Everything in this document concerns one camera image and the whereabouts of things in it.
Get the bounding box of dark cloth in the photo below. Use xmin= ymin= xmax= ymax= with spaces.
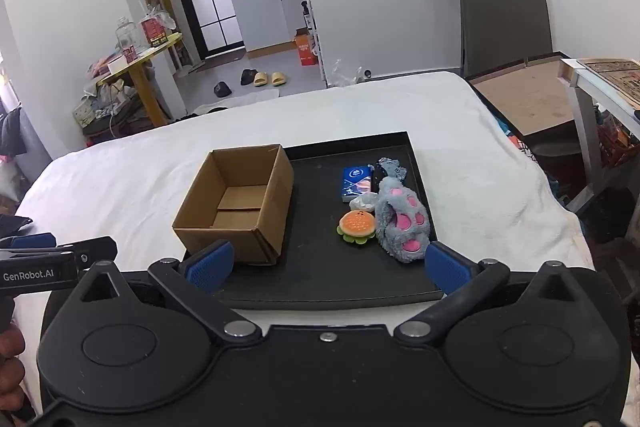
xmin=0 ymin=104 xmax=28 ymax=155

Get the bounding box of brown cardboard box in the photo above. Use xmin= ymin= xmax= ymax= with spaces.
xmin=171 ymin=143 xmax=295 ymax=267

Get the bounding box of black tray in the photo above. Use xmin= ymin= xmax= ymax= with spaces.
xmin=182 ymin=131 xmax=446 ymax=310

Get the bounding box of white kitchen cabinet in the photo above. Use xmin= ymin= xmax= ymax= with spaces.
xmin=227 ymin=0 xmax=308 ymax=52

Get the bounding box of small grey fuzzy plush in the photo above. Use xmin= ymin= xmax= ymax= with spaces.
xmin=376 ymin=157 xmax=407 ymax=182

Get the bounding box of grey padded panel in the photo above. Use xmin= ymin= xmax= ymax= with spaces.
xmin=459 ymin=0 xmax=553 ymax=80

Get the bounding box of person's left hand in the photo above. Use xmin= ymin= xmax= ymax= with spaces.
xmin=0 ymin=329 xmax=27 ymax=413

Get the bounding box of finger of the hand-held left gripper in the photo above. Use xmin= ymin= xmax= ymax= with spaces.
xmin=0 ymin=233 xmax=57 ymax=252
xmin=55 ymin=236 xmax=119 ymax=268

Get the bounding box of grey plush paw with pink pads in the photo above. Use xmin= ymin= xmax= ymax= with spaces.
xmin=374 ymin=179 xmax=432 ymax=264

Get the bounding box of blue tissue pack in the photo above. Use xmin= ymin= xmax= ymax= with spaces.
xmin=340 ymin=165 xmax=376 ymax=204

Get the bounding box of white desk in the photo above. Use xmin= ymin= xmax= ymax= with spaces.
xmin=560 ymin=57 xmax=640 ymax=208

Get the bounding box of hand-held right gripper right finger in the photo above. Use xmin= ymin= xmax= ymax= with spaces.
xmin=394 ymin=241 xmax=577 ymax=347

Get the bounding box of yellow round table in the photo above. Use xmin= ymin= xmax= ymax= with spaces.
xmin=95 ymin=32 xmax=183 ymax=128

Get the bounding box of printed board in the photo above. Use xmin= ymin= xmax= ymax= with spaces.
xmin=585 ymin=61 xmax=640 ymax=108

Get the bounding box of pile of bags and clutter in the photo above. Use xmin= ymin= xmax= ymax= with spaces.
xmin=74 ymin=77 xmax=147 ymax=144

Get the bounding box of white tape roll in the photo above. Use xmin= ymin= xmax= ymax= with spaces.
xmin=348 ymin=192 xmax=381 ymax=212

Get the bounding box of glass jar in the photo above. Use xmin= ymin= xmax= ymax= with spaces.
xmin=116 ymin=18 xmax=138 ymax=52

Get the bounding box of clear plastic bag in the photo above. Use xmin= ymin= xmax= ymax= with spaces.
xmin=327 ymin=59 xmax=363 ymax=88

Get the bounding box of white storage rack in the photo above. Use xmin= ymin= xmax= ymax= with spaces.
xmin=301 ymin=0 xmax=326 ymax=58

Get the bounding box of brown framed board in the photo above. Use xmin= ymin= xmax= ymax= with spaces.
xmin=465 ymin=52 xmax=586 ymax=152

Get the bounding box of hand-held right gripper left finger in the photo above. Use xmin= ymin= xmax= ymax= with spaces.
xmin=75 ymin=241 xmax=263 ymax=347

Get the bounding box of orange cardboard box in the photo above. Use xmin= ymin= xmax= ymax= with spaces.
xmin=294 ymin=29 xmax=319 ymax=66

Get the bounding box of clear plastic wrap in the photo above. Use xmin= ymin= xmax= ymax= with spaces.
xmin=142 ymin=4 xmax=178 ymax=30

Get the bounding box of burger plush toy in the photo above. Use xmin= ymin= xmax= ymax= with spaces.
xmin=337 ymin=209 xmax=377 ymax=244

